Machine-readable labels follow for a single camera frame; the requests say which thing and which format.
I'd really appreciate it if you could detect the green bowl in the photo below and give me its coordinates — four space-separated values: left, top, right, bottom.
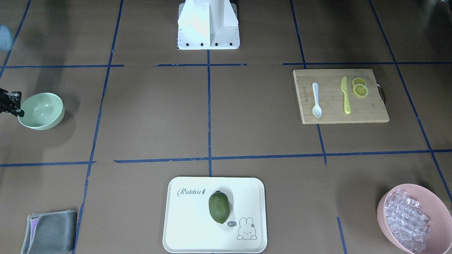
17 93 65 130

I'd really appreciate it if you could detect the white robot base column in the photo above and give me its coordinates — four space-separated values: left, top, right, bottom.
177 0 240 50

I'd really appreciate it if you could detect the cream rabbit tray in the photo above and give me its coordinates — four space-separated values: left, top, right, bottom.
162 177 268 254

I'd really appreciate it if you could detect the pink bowl with ice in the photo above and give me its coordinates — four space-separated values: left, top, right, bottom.
377 184 452 254

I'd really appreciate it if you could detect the green avocado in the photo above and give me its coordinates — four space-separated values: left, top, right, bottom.
208 190 231 224

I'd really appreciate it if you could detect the metal cutting board handle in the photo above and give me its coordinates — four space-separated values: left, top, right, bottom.
377 84 386 105

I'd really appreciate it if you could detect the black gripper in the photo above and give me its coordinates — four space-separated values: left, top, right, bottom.
0 88 25 117

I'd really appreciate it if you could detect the yellow plastic knife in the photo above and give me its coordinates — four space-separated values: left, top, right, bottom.
341 76 351 114

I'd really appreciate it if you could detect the bamboo cutting board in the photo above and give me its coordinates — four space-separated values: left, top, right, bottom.
293 69 389 125

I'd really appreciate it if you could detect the grey folded cloth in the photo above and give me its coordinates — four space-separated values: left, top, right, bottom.
21 210 77 254

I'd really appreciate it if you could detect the white plastic spoon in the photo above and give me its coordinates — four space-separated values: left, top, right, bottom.
312 82 322 118

